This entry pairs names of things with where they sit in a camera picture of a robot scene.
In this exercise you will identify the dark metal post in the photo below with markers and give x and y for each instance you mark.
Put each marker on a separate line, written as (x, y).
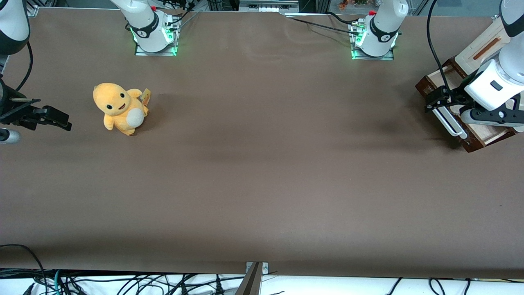
(250, 282)

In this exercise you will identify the aluminium frame post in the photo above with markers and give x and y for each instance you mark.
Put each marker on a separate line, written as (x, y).
(32, 8)

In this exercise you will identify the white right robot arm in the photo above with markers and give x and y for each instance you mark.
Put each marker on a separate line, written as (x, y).
(143, 24)

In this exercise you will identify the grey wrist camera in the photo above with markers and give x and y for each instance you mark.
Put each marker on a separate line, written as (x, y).
(491, 116)
(8, 136)

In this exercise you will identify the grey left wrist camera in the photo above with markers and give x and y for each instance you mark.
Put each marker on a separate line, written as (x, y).
(491, 116)

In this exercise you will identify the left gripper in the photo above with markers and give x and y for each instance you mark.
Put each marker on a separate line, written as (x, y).
(457, 99)

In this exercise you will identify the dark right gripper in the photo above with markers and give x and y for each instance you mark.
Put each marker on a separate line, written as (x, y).
(9, 110)

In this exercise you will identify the silver metal bracket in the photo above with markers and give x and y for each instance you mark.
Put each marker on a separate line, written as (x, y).
(265, 267)

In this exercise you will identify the brown table cover sheet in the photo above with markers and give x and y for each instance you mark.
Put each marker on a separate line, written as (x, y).
(262, 164)

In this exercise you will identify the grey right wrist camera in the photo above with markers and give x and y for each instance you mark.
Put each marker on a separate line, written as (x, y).
(8, 136)

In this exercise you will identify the grey background device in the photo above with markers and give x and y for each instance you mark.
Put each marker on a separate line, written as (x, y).
(268, 5)

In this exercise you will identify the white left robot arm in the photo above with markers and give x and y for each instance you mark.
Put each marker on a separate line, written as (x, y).
(385, 24)

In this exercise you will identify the white drawer cabinet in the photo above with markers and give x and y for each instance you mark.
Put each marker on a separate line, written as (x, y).
(487, 38)

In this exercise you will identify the orange plush toy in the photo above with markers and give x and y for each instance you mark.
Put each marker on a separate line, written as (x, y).
(120, 110)

